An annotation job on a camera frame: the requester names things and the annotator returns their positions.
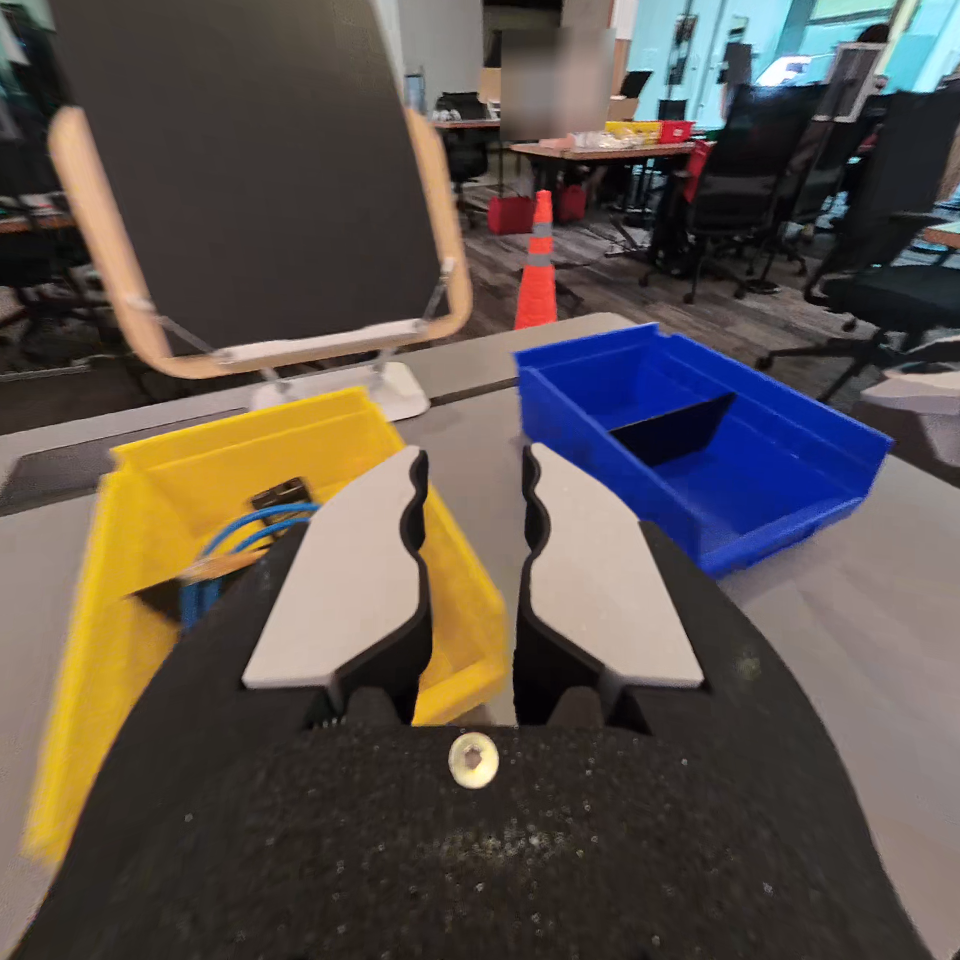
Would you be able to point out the wooden table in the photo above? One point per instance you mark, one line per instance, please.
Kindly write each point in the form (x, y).
(600, 149)

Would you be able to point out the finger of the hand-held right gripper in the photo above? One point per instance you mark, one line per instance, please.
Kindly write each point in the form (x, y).
(915, 398)

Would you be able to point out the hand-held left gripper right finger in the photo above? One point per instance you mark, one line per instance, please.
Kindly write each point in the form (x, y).
(615, 600)

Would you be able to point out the black ethernet port adapter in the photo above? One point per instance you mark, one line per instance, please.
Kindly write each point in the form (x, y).
(282, 494)

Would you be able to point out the orange traffic cone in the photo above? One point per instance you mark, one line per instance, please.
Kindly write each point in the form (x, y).
(536, 263)

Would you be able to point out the black bin divider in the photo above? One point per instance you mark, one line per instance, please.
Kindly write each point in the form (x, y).
(675, 431)

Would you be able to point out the blue plastic bin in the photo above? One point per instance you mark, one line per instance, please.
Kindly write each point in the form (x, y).
(780, 495)

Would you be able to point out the yellow plastic bin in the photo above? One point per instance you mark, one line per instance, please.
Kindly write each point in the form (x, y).
(150, 480)

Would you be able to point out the black office chair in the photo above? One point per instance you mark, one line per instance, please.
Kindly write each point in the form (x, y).
(900, 225)
(743, 180)

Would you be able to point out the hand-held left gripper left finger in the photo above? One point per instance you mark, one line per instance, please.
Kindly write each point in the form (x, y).
(338, 600)

